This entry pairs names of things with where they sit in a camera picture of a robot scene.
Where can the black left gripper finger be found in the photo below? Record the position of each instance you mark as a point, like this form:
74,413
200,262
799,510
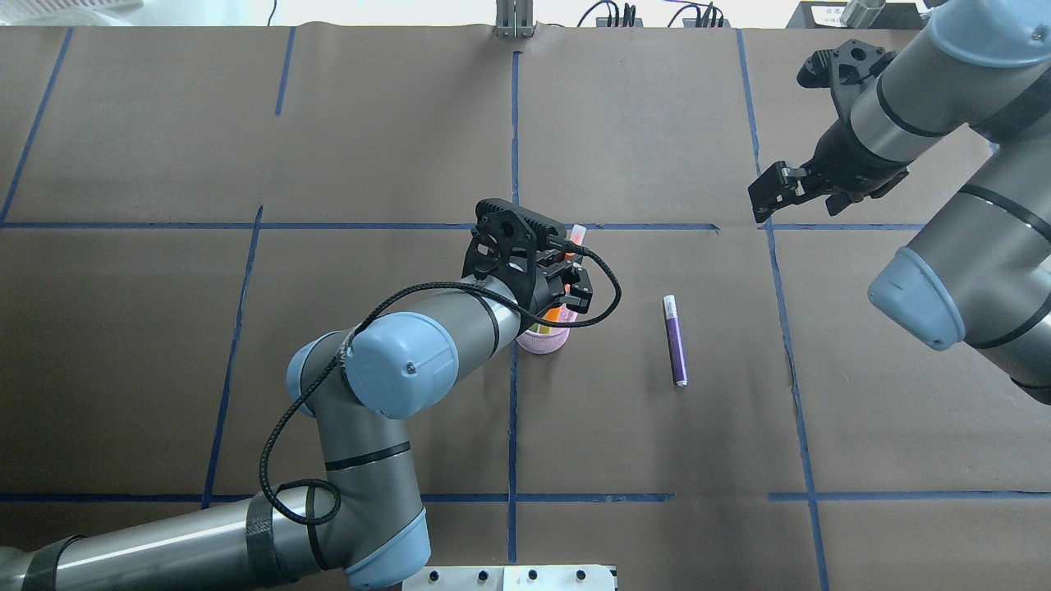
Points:
572,274
570,301

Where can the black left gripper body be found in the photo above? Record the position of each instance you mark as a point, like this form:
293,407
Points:
539,294

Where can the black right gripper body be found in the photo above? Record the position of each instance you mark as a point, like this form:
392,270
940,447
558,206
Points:
839,158

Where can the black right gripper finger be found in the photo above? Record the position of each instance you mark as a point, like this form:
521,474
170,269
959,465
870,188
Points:
780,186
838,202

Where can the orange highlighter pen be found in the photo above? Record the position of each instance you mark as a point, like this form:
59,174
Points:
575,235

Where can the purple highlighter pen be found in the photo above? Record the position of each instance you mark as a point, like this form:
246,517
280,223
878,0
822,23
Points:
677,352

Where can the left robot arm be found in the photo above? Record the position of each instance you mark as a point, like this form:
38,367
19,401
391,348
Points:
337,481

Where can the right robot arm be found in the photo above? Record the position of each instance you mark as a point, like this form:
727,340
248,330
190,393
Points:
977,273

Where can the black box with metal cylinder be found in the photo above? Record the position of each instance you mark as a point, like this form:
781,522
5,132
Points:
858,15

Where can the grey aluminium frame post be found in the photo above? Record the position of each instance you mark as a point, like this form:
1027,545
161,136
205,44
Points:
514,19

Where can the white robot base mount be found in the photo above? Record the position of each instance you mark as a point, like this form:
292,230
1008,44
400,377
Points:
515,577

